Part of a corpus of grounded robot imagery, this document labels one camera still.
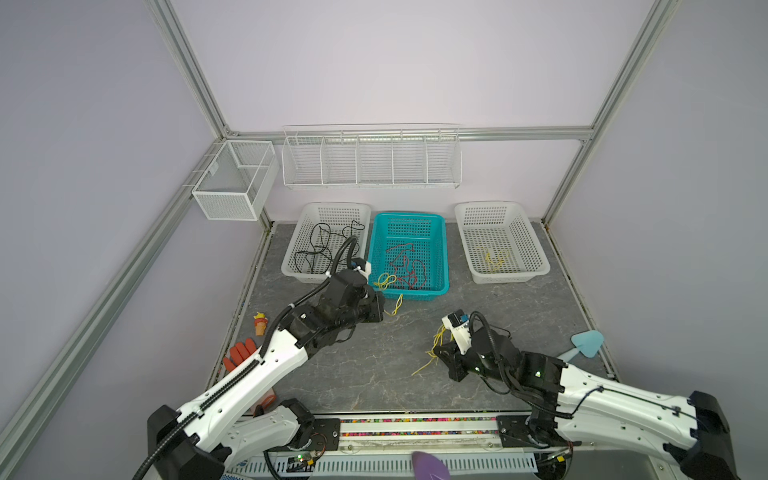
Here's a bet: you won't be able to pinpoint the white plastic basket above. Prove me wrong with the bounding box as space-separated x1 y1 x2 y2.
281 202 371 284
454 201 550 284

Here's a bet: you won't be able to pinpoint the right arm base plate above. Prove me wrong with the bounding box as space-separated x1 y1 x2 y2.
496 412 572 449

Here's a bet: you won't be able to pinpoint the white wire wall shelf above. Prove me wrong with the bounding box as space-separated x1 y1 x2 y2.
282 123 463 189

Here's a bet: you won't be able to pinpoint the teal plastic basket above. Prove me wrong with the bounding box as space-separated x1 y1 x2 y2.
368 212 450 301

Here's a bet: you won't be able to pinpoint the red cables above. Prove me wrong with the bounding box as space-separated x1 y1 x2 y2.
383 242 428 290

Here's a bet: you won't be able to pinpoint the black cable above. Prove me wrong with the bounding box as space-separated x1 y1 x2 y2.
292 219 367 276

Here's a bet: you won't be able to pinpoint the right white plastic basket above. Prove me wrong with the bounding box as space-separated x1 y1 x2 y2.
454 201 550 284

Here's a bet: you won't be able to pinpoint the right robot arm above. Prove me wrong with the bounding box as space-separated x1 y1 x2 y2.
432 310 738 479

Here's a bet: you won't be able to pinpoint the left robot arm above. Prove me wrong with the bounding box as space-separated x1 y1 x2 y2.
134 237 383 479

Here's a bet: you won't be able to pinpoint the cable bundle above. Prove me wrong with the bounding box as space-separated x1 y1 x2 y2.
373 272 450 378

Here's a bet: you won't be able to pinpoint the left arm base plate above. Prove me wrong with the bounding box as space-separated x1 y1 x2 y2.
286 418 341 451

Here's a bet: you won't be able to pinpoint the purple object at front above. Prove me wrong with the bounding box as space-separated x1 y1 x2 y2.
411 451 451 480

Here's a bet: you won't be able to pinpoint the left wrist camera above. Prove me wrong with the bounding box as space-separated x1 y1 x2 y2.
348 257 372 280

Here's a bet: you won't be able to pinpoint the red rubber glove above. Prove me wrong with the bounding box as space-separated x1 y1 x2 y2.
223 338 258 373

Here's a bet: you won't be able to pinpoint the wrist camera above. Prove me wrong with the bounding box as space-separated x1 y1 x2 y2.
348 257 372 280
442 310 472 355

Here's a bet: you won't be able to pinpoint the white mesh wall box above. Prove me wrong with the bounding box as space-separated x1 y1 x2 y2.
192 140 279 221

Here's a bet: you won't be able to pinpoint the light blue plastic scraper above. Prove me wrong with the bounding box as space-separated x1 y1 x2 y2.
558 330 604 363

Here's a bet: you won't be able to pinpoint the yellow cable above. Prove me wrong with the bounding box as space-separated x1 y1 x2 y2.
482 248 511 274

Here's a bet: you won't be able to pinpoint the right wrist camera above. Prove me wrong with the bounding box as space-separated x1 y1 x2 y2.
442 310 472 355

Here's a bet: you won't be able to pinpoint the left white plastic basket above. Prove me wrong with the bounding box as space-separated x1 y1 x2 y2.
281 202 371 284

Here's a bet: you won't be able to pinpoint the ice cream cone toy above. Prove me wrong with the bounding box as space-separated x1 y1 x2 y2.
253 312 268 337

